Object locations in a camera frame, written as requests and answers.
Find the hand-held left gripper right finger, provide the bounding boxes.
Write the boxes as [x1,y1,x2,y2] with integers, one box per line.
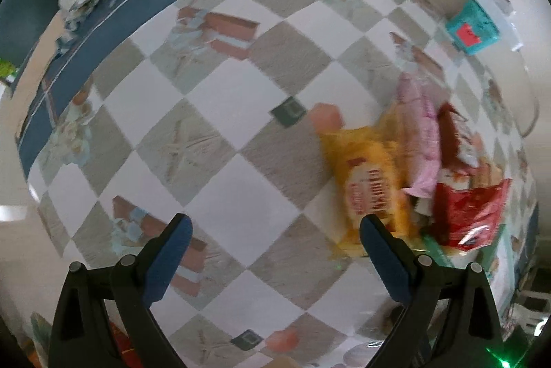
[359,214,504,368]

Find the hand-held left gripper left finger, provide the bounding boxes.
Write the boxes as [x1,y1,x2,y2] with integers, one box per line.
[48,213,194,368]

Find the yellow snack packet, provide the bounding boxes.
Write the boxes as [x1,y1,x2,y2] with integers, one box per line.
[318,126,420,261]

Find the shiny red snack packet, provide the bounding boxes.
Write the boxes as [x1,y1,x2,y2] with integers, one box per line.
[430,177,513,252]

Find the pink snack packet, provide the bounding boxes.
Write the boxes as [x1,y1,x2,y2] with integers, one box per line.
[394,73,444,198]

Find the dark red snack packet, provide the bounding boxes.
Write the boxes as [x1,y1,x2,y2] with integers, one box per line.
[437,103,483,175]

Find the red object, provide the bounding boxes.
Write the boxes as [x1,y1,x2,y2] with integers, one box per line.
[107,320,135,368]

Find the teal tin box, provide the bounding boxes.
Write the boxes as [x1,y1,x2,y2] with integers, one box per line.
[445,0,502,56]

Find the green object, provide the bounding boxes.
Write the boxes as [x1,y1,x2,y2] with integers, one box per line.
[0,58,19,85]

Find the white power strip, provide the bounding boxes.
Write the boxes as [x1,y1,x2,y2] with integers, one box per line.
[478,0,523,52]

